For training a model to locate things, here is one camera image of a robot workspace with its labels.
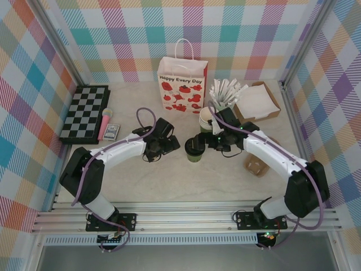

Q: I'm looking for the black plastic cup lid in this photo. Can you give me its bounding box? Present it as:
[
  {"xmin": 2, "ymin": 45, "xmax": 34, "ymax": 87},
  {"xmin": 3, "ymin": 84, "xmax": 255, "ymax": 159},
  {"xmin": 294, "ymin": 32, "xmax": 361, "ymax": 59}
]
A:
[{"xmin": 184, "ymin": 134, "xmax": 207, "ymax": 157}]

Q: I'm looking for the brown pulp cup carrier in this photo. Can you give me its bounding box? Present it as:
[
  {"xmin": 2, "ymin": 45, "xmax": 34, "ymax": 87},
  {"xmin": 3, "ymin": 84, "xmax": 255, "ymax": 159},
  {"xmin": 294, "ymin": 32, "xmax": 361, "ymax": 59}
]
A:
[{"xmin": 244, "ymin": 154, "xmax": 270, "ymax": 178}]

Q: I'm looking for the white red printed paper bag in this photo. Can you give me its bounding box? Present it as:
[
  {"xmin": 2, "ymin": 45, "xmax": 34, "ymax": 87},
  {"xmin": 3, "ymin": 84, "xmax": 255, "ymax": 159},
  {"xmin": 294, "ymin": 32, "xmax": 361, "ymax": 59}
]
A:
[{"xmin": 157, "ymin": 38, "xmax": 209, "ymax": 114}]

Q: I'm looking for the stack of paper cups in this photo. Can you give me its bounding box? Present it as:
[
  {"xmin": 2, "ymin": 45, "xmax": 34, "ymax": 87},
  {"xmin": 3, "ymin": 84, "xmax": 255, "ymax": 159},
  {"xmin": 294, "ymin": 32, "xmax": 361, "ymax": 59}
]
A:
[{"xmin": 199, "ymin": 106, "xmax": 217, "ymax": 133}]

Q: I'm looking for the mint green straw holder cup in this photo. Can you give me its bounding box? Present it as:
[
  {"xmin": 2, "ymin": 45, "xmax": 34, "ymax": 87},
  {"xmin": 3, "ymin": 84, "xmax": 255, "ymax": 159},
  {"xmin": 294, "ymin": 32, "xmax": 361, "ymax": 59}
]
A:
[{"xmin": 212, "ymin": 97, "xmax": 235, "ymax": 112}]

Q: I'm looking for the brown cardboard napkin box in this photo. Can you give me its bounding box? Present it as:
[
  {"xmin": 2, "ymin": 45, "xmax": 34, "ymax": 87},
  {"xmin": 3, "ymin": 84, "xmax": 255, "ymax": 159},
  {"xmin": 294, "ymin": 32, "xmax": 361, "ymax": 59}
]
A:
[{"xmin": 233, "ymin": 81, "xmax": 281, "ymax": 125}]

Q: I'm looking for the small silver packet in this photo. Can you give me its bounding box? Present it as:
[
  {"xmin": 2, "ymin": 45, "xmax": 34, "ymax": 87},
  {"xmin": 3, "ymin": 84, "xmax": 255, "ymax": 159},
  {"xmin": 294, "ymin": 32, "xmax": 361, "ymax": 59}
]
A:
[{"xmin": 103, "ymin": 123, "xmax": 121, "ymax": 142}]

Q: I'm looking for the white napkin stack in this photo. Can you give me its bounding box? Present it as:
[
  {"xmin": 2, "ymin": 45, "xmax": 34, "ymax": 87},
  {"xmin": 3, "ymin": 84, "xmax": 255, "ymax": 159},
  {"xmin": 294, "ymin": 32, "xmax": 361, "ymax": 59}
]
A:
[{"xmin": 236, "ymin": 84, "xmax": 277, "ymax": 118}]

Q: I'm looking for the black grey chessboard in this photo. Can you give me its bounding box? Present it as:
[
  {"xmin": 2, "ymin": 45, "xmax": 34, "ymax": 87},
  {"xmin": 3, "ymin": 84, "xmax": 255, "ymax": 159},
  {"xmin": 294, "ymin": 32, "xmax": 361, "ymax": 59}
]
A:
[{"xmin": 59, "ymin": 85, "xmax": 111, "ymax": 145}]

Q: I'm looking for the small right control board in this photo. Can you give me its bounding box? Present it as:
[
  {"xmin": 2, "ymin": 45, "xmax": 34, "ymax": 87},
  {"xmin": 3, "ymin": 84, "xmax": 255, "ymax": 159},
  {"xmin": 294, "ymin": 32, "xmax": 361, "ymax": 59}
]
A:
[{"xmin": 259, "ymin": 230, "xmax": 278, "ymax": 245}]

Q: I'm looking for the small control board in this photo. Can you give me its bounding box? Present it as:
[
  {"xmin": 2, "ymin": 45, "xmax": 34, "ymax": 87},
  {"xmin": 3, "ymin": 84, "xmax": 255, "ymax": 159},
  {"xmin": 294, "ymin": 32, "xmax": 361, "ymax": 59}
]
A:
[
  {"xmin": 97, "ymin": 231, "xmax": 125, "ymax": 246},
  {"xmin": 259, "ymin": 230, "xmax": 278, "ymax": 245}
]

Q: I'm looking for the small left control board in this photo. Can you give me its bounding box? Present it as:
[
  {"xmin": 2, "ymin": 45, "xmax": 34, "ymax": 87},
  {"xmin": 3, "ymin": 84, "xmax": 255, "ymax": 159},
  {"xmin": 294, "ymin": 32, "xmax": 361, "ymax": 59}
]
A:
[{"xmin": 97, "ymin": 231, "xmax": 125, "ymax": 246}]

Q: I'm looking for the grey metal panel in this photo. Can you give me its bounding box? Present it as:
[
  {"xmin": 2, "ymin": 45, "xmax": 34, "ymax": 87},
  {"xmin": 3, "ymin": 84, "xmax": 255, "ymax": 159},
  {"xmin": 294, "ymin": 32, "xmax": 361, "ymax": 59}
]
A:
[{"xmin": 36, "ymin": 244, "xmax": 339, "ymax": 271}]

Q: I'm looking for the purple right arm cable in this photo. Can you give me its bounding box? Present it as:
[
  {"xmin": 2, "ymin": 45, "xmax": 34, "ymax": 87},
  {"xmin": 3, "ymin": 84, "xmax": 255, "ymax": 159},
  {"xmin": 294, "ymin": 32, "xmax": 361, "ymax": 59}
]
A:
[{"xmin": 208, "ymin": 100, "xmax": 325, "ymax": 252}]

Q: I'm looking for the aluminium side rail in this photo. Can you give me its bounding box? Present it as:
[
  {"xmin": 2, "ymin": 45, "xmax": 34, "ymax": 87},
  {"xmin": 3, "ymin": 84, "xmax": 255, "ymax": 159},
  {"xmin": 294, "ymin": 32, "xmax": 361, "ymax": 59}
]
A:
[{"xmin": 280, "ymin": 80, "xmax": 324, "ymax": 209}]

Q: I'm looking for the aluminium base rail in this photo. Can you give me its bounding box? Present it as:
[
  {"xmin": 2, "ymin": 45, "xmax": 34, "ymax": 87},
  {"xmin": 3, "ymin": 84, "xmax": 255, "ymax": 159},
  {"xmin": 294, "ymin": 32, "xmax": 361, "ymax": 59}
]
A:
[{"xmin": 30, "ymin": 200, "xmax": 344, "ymax": 234}]

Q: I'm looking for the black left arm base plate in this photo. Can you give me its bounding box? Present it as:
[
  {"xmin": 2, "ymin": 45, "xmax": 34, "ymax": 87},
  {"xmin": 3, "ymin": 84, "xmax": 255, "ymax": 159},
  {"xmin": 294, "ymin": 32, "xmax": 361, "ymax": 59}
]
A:
[{"xmin": 86, "ymin": 213, "xmax": 138, "ymax": 233}]

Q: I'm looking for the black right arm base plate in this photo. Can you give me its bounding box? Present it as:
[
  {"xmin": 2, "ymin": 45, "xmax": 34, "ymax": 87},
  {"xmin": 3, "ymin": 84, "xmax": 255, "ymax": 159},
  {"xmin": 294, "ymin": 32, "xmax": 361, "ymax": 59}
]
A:
[{"xmin": 235, "ymin": 211, "xmax": 288, "ymax": 231}]

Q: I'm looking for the white slotted cable duct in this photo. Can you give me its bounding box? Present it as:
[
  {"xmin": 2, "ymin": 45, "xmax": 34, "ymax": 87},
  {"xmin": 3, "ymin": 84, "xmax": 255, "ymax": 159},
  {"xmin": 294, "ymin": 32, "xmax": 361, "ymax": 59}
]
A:
[{"xmin": 45, "ymin": 236, "xmax": 259, "ymax": 246}]

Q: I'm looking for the aluminium right frame post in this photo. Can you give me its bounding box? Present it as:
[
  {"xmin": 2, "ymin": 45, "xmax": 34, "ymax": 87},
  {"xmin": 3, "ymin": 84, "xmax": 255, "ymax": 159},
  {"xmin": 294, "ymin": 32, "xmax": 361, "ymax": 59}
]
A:
[{"xmin": 280, "ymin": 0, "xmax": 337, "ymax": 85}]

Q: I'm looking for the aluminium frame post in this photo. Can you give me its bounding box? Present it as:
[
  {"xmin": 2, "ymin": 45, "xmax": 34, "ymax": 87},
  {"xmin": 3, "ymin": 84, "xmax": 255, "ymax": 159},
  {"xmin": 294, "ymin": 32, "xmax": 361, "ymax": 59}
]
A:
[
  {"xmin": 280, "ymin": 0, "xmax": 337, "ymax": 85},
  {"xmin": 29, "ymin": 0, "xmax": 93, "ymax": 87}
]

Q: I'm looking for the aluminium left frame post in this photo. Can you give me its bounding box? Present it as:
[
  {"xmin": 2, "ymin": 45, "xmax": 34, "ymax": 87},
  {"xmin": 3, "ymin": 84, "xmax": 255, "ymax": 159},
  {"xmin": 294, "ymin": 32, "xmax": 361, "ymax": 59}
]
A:
[{"xmin": 29, "ymin": 0, "xmax": 93, "ymax": 87}]

